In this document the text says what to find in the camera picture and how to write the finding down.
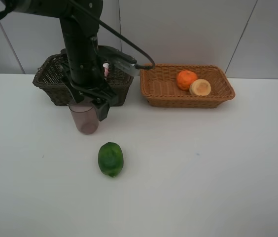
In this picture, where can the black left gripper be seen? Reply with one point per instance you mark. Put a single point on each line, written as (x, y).
(96, 89)

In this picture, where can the translucent pink plastic cup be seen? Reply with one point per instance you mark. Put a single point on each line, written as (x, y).
(84, 116)

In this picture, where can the pink lotion bottle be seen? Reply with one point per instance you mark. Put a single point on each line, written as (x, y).
(106, 70)

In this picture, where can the green pepper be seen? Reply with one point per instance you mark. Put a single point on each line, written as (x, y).
(110, 159)

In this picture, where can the orange mandarin fruit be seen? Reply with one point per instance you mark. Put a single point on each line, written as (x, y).
(185, 79)

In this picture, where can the peach coloured fruit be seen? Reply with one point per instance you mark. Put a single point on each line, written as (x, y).
(200, 87)

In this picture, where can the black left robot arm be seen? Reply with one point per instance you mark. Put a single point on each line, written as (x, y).
(83, 66)

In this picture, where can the dark brown wicker basket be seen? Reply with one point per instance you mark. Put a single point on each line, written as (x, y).
(49, 75)

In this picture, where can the light orange wicker basket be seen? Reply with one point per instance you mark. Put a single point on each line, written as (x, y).
(159, 87)

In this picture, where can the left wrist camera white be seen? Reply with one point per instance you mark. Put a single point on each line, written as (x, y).
(118, 59)

